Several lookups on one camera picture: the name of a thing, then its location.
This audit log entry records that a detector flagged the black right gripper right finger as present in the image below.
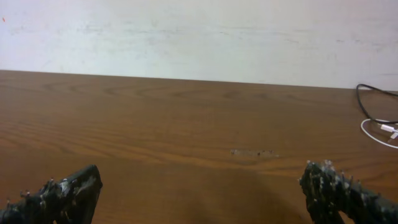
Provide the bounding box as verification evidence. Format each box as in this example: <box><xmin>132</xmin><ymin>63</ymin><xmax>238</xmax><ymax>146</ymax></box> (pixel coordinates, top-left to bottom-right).
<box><xmin>298</xmin><ymin>160</ymin><xmax>397</xmax><ymax>224</ymax></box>

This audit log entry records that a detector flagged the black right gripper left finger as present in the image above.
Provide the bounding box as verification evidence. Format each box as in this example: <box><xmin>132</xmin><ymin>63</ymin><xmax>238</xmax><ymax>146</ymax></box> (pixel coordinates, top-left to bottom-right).
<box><xmin>1</xmin><ymin>164</ymin><xmax>103</xmax><ymax>224</ymax></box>

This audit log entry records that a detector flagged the white USB cable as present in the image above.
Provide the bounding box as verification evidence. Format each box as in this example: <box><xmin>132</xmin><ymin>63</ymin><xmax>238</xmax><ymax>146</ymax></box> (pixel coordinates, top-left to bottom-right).
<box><xmin>360</xmin><ymin>118</ymin><xmax>398</xmax><ymax>149</ymax></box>

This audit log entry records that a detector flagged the black USB cable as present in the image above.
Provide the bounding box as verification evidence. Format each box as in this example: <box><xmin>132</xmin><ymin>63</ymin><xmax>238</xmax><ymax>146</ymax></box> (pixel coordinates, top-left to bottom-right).
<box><xmin>356</xmin><ymin>83</ymin><xmax>398</xmax><ymax>125</ymax></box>

